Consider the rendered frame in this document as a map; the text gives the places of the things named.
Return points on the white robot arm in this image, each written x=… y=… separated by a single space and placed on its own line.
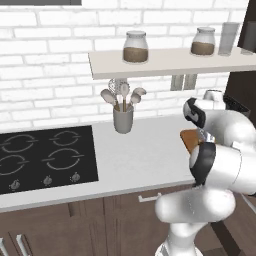
x=220 y=160

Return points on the grey utensil pot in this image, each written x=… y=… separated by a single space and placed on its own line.
x=123 y=121

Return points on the pale serving spoon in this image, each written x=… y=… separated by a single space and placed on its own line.
x=135 y=98
x=140 y=90
x=108 y=96

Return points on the grey hob knob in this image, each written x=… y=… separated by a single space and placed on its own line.
x=47 y=180
x=14 y=184
x=75 y=176

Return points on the brown drawer front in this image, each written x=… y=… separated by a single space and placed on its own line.
x=133 y=206

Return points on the glass jar with brown filling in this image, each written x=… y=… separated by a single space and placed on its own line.
x=203 y=45
x=135 y=50

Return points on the black hob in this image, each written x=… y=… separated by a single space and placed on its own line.
x=50 y=156

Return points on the brown cupboard door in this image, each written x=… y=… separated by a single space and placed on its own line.
x=96 y=226
x=40 y=230

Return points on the black countertop appliance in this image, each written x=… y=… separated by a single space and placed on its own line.
x=237 y=104

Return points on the dark brown tall cabinet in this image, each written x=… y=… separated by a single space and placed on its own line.
x=245 y=83

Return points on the tall grey glass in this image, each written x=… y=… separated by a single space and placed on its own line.
x=228 y=38

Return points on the grey extractor hood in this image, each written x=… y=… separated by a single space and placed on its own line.
x=40 y=2

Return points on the beige wall shelf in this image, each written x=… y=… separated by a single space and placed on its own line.
x=160 y=65

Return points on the grey wall socket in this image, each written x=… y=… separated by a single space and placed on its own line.
x=183 y=82

